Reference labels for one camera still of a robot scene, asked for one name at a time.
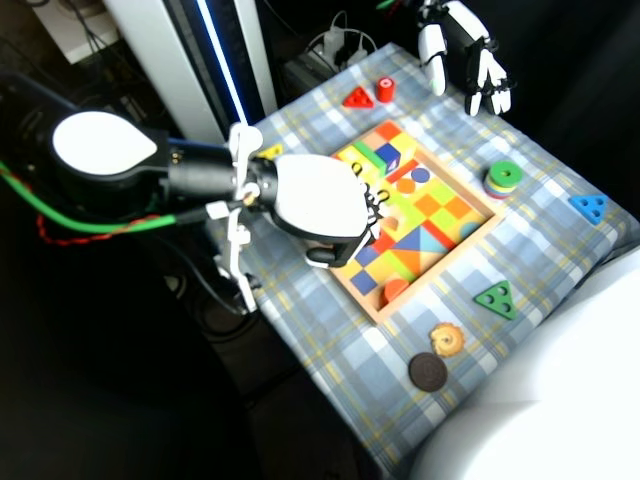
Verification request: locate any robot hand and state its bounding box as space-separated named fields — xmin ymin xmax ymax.
xmin=417 ymin=0 xmax=517 ymax=118
xmin=268 ymin=153 xmax=399 ymax=270

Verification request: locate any red half-cylinder block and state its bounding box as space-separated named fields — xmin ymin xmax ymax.
xmin=382 ymin=277 xmax=410 ymax=305

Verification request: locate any red triangle with three holes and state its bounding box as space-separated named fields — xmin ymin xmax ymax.
xmin=342 ymin=86 xmax=375 ymax=110

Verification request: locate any blue plaid tablecloth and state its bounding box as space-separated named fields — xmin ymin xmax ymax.
xmin=239 ymin=42 xmax=629 ymax=476

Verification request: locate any wooden tray with printed base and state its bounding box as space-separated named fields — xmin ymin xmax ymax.
xmin=327 ymin=119 xmax=497 ymax=325

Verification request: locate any white power strip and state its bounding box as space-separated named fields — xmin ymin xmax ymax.
xmin=307 ymin=12 xmax=379 ymax=71

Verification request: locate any beige toy cookie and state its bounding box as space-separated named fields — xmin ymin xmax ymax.
xmin=429 ymin=322 xmax=465 ymax=358

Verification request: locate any blue triangle with three holes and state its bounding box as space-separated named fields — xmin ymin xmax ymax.
xmin=568 ymin=193 xmax=610 ymax=225

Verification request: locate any brown round toy cookie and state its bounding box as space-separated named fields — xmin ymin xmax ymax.
xmin=408 ymin=352 xmax=449 ymax=391

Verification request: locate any green triangle with three holes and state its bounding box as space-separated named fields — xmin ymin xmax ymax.
xmin=473 ymin=279 xmax=519 ymax=321

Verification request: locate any white upright column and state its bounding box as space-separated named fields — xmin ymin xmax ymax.
xmin=102 ymin=0 xmax=279 ymax=146

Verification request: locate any green stacking ring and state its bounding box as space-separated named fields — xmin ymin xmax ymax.
xmin=487 ymin=160 xmax=525 ymax=189

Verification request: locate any blue stacking ring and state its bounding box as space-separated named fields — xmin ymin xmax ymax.
xmin=482 ymin=178 xmax=519 ymax=197

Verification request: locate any yellow stacking ring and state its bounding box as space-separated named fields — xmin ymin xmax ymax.
xmin=483 ymin=174 xmax=522 ymax=194

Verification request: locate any red stacking ring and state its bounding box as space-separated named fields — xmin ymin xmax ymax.
xmin=482 ymin=182 xmax=516 ymax=201

